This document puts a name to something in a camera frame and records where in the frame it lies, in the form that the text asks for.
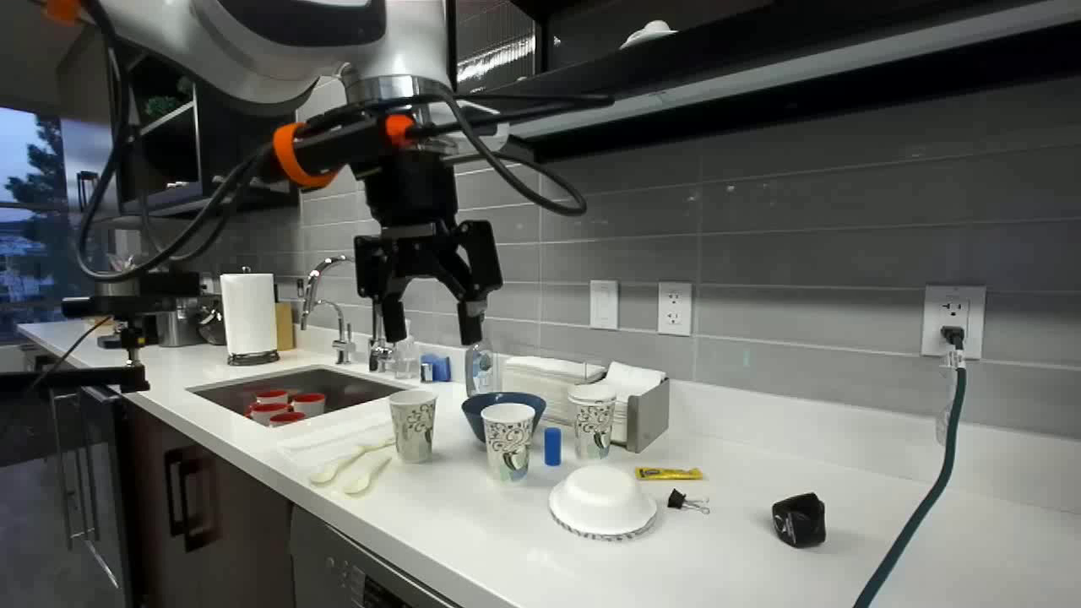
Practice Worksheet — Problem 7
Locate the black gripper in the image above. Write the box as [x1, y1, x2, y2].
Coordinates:
[356, 150, 508, 353]

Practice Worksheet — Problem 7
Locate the black round tape roll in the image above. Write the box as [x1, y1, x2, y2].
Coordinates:
[771, 489, 832, 550]

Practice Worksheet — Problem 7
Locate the blue bowl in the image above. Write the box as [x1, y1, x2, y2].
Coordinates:
[459, 388, 551, 446]

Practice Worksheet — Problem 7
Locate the white upturned bowl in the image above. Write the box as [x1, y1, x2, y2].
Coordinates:
[547, 462, 663, 541]

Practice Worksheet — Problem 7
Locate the white object on shelf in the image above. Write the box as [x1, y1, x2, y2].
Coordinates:
[619, 15, 681, 50]

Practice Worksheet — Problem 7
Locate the clear soap dispenser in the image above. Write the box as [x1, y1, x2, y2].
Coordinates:
[387, 318, 423, 381]

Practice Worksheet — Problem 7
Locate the chrome side tap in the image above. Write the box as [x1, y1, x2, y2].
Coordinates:
[364, 297, 391, 375]

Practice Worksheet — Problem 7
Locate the clear bottle with green cap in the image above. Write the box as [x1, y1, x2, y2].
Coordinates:
[464, 334, 503, 400]

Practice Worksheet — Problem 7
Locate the chrome faucet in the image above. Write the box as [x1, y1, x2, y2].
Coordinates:
[295, 253, 362, 365]

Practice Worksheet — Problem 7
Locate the steel sink basin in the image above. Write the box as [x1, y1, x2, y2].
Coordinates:
[186, 365, 404, 428]

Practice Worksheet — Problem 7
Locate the patterned paper cup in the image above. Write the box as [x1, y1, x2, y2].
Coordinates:
[478, 404, 539, 488]
[387, 388, 442, 467]
[567, 385, 620, 462]

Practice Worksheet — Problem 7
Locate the wooden block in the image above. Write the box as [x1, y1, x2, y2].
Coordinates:
[274, 301, 301, 354]

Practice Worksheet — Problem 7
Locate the white napkin stack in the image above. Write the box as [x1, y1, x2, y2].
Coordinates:
[503, 354, 670, 423]

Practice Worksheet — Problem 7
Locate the white paper towel roll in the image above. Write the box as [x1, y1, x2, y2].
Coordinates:
[217, 266, 281, 365]

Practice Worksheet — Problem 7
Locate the steel kettle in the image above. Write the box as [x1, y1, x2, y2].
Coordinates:
[149, 293, 230, 353]

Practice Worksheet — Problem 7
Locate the dishwasher front panel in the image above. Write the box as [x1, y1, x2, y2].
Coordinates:
[287, 504, 453, 608]

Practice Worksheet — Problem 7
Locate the yellow packet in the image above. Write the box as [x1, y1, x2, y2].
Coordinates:
[636, 462, 707, 488]

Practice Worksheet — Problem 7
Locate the small black knob with screw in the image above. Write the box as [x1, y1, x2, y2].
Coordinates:
[665, 488, 712, 518]

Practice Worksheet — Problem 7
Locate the black upper cabinet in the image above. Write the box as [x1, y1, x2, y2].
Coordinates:
[450, 0, 1081, 161]

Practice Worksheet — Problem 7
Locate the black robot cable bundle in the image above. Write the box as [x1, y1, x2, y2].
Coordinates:
[72, 0, 591, 285]

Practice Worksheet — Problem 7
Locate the white light switch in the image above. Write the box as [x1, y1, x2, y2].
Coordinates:
[588, 277, 620, 330]

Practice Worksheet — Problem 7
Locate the black camera stand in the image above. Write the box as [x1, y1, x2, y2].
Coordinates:
[60, 266, 203, 400]

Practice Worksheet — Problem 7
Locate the black cabinet handle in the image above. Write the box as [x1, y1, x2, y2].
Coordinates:
[161, 446, 219, 556]

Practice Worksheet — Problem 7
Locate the steel bar handle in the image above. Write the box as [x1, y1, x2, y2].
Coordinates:
[44, 385, 129, 590]

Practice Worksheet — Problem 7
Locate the white wall outlet with plug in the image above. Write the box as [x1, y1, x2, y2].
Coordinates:
[920, 285, 991, 362]

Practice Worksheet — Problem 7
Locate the dark green power cable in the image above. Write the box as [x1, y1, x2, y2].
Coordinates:
[851, 354, 972, 608]

